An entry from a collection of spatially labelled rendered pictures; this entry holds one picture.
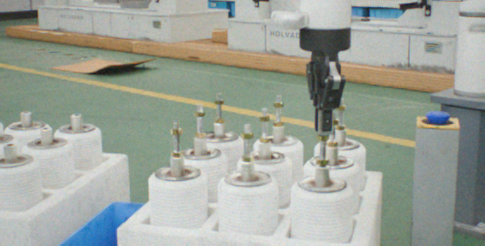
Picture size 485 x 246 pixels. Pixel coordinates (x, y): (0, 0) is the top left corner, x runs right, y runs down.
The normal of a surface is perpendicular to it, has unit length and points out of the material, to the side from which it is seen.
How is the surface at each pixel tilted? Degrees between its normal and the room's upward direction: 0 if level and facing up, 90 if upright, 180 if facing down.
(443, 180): 90
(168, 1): 90
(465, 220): 90
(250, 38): 90
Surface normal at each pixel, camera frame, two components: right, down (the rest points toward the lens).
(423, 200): -0.25, 0.21
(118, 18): -0.68, 0.16
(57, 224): 0.97, 0.04
